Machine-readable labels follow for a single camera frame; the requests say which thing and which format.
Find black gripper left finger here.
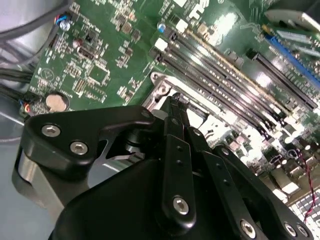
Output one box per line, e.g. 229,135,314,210
11,92,198,231

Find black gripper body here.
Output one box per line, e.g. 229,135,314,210
48,159,237,240

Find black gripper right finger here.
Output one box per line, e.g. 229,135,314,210
179,99,315,240

